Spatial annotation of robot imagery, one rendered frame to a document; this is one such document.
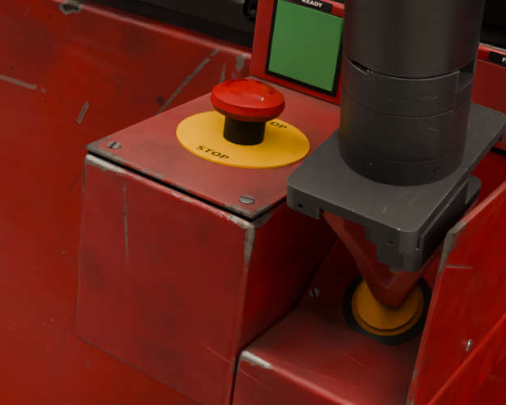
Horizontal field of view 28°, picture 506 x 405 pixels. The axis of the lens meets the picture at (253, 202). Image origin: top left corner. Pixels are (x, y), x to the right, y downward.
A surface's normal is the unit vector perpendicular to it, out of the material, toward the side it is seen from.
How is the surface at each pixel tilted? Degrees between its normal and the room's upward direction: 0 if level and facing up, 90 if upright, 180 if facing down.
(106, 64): 90
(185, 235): 90
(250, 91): 3
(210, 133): 0
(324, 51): 90
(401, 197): 15
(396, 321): 35
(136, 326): 90
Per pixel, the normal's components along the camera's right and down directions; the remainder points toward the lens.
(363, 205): -0.03, -0.77
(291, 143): 0.12, -0.88
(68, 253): -0.47, 0.36
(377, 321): -0.21, -0.54
